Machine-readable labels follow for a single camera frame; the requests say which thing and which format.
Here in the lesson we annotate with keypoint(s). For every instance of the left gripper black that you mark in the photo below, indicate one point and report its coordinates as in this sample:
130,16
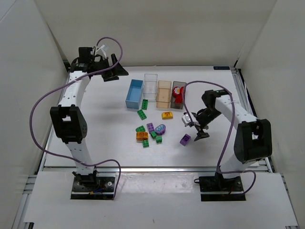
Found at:
108,70

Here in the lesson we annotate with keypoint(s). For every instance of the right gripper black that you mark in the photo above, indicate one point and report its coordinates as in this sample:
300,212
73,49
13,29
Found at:
198,126

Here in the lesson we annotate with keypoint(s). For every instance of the small purple lego brick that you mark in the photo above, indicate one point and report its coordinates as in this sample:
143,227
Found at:
185,140

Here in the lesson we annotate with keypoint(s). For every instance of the red long lego brick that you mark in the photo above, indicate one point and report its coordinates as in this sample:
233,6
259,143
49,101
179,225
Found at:
178,99

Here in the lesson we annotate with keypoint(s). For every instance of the red curved lego brick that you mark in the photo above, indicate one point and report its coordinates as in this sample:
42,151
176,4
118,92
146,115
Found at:
181,92

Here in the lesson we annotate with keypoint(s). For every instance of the red lego brick with sticker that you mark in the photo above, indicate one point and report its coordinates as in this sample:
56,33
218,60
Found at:
176,91

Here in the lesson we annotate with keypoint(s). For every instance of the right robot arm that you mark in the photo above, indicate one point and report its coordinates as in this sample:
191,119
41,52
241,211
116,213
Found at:
253,140

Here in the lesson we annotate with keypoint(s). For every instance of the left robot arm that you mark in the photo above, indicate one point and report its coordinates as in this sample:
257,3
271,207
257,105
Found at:
68,121

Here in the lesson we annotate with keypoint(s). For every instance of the smoky grey plastic container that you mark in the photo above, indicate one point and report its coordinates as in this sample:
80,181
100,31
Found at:
172,103

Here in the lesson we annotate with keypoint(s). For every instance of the light blue plastic container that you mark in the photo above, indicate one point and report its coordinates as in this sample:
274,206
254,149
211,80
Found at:
134,94

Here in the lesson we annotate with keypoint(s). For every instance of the yellow lego brick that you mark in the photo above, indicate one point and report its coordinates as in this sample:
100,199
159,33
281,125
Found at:
167,115

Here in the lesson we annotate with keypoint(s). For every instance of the purple paw print lego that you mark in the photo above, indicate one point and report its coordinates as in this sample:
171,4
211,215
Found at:
160,129

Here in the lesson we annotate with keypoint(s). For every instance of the clear plastic container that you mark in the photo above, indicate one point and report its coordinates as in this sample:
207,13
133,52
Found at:
150,87

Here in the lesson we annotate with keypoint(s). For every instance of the green lego plate upright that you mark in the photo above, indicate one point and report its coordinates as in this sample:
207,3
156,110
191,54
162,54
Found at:
144,104

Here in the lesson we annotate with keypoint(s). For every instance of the amber transparent plastic container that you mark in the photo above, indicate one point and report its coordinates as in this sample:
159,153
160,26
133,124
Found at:
163,94

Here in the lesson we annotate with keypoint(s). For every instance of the purple lego brick with studs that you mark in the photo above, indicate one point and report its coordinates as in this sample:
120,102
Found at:
150,127

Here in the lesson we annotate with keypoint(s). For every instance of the green lego plate flat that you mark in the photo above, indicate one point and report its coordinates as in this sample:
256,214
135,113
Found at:
141,114

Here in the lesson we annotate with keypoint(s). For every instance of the green lego brick bottom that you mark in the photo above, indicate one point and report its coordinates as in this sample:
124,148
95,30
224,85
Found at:
145,143

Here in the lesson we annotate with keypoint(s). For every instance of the green lego brick by orange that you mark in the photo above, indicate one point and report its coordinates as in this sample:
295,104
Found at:
140,129

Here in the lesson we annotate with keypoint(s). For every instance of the orange transparent lego brick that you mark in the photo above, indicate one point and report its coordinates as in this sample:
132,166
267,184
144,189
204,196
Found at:
141,136

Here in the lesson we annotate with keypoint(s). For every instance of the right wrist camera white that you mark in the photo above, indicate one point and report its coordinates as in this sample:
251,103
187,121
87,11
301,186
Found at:
189,120

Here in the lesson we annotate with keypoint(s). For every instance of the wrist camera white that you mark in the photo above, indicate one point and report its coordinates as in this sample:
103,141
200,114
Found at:
189,120
103,49

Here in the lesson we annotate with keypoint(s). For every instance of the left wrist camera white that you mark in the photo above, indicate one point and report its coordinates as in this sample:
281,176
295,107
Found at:
103,49

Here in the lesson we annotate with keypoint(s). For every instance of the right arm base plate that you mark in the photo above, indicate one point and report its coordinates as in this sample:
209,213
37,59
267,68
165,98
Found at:
213,189

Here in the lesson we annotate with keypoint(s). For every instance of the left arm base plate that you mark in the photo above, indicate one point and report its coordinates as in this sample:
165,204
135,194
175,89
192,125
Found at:
92,187

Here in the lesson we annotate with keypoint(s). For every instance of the aluminium frame rail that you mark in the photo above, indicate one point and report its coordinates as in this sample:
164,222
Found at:
261,168

